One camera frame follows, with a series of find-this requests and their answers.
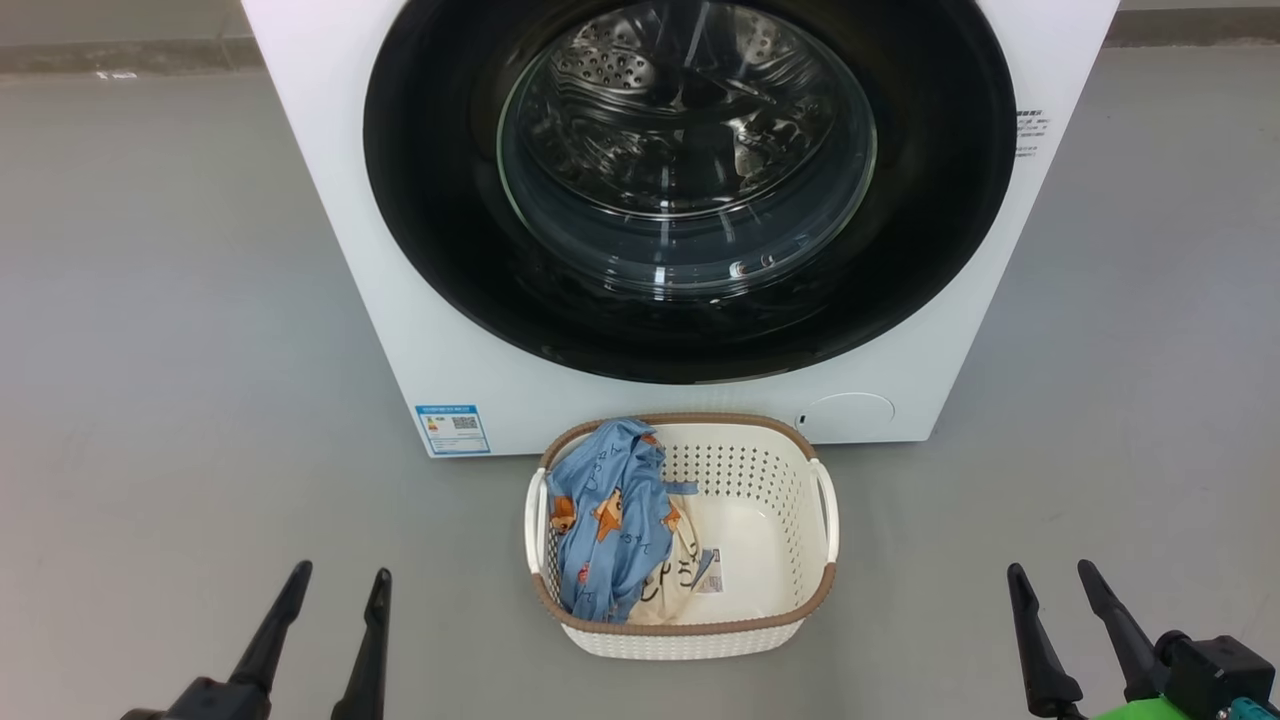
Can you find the blue fox print garment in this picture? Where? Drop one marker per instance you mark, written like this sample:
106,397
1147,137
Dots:
605,490

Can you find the black glass washing machine door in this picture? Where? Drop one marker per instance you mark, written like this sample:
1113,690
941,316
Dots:
430,200

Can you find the cream garment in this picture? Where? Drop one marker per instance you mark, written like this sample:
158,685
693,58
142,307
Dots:
680,580

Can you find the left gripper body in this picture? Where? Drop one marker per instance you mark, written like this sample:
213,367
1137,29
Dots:
215,702

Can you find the round drain filter cover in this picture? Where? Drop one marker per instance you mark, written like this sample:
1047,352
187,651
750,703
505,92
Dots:
850,417

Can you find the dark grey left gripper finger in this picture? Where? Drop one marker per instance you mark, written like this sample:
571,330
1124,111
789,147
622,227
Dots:
368,660
268,640

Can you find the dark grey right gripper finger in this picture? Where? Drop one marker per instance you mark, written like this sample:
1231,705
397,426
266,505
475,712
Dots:
1045,670
1125,640

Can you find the cream perforated laundry basket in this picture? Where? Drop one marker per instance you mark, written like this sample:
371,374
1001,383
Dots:
770,500

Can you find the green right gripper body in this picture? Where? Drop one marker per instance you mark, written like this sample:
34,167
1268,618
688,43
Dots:
1165,710

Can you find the basket product label sticker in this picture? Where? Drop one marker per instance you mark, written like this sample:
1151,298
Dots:
708,570

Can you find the white front-load washing machine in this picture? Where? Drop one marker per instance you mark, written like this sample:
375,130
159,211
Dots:
330,250

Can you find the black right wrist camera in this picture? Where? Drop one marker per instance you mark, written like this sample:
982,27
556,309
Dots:
1215,670

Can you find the steel washing machine drum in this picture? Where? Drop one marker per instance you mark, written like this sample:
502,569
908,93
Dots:
620,80

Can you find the blue energy label sticker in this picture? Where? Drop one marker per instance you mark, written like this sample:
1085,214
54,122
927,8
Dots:
452,430

